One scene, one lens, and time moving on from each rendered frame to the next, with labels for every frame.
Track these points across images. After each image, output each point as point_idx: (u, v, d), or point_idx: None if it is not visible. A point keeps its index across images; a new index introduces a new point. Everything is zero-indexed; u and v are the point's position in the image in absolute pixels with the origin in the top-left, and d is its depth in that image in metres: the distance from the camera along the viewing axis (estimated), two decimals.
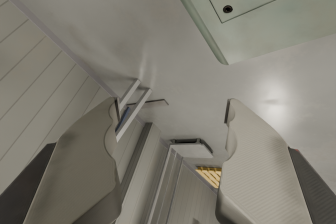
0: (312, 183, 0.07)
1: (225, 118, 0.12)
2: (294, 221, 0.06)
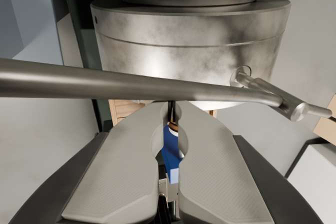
0: (257, 163, 0.08)
1: (173, 117, 0.12)
2: (249, 203, 0.06)
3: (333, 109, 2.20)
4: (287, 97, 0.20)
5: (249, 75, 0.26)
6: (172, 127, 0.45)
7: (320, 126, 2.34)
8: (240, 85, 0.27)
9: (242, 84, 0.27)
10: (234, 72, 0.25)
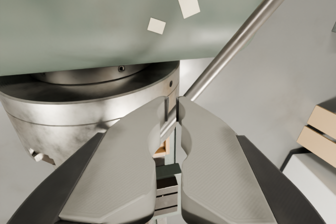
0: (260, 164, 0.08)
1: (176, 117, 0.12)
2: (252, 203, 0.06)
3: (315, 120, 2.23)
4: None
5: None
6: None
7: (303, 136, 2.37)
8: None
9: None
10: None
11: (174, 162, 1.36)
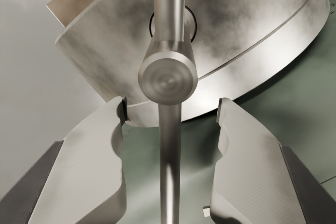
0: (303, 179, 0.07)
1: (217, 117, 0.12)
2: (287, 218, 0.06)
3: None
4: (151, 82, 0.09)
5: None
6: None
7: None
8: (188, 18, 0.14)
9: (185, 14, 0.14)
10: None
11: None
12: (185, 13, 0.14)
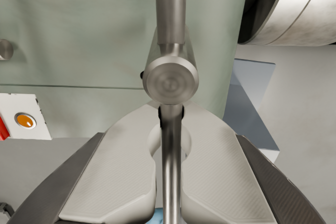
0: (260, 164, 0.08)
1: None
2: (252, 203, 0.06)
3: None
4: (153, 82, 0.09)
5: None
6: None
7: None
8: None
9: None
10: None
11: None
12: None
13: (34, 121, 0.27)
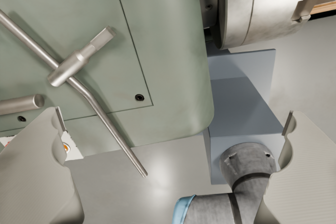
0: None
1: (283, 130, 0.11)
2: None
3: None
4: (67, 76, 0.29)
5: None
6: None
7: None
8: None
9: None
10: None
11: None
12: None
13: (68, 146, 0.36)
